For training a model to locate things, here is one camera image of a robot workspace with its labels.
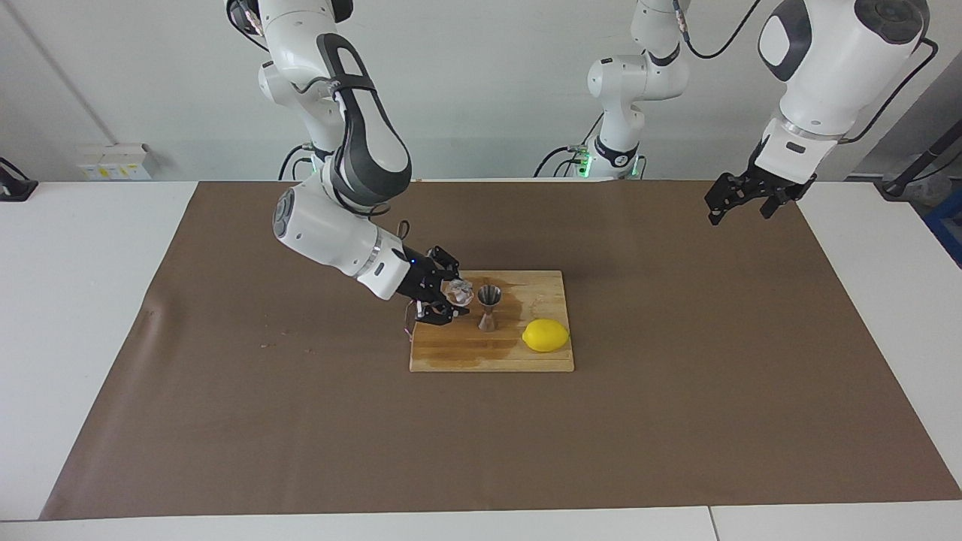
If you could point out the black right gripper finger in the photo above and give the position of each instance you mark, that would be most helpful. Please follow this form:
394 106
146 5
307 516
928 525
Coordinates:
440 313
445 267

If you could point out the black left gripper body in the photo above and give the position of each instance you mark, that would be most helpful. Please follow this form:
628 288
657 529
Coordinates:
782 186

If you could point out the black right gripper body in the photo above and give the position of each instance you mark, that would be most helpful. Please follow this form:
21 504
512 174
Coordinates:
419 282

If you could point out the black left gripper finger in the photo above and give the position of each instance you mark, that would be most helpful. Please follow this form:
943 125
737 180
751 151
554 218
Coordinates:
727 191
774 204

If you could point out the small clear glass cup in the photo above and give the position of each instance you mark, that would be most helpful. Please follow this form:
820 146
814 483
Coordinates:
458 291

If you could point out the steel double jigger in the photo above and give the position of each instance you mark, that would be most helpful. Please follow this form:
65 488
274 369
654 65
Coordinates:
488 319

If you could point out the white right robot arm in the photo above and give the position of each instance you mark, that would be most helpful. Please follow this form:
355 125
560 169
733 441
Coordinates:
323 225

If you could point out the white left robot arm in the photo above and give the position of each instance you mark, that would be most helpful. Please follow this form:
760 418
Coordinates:
834 68

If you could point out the wooden cutting board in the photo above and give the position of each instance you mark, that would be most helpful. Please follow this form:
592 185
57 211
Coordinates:
451 349

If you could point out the yellow lemon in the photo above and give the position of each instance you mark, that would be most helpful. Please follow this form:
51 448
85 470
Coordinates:
546 335

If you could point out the brown table mat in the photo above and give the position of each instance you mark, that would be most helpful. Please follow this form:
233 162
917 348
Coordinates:
481 436

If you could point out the black stand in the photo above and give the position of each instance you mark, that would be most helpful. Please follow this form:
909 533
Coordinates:
913 169

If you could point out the blue crate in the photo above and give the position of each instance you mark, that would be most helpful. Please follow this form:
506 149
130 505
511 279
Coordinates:
948 225

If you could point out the black clamp mount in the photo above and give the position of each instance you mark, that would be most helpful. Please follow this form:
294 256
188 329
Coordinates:
15 188

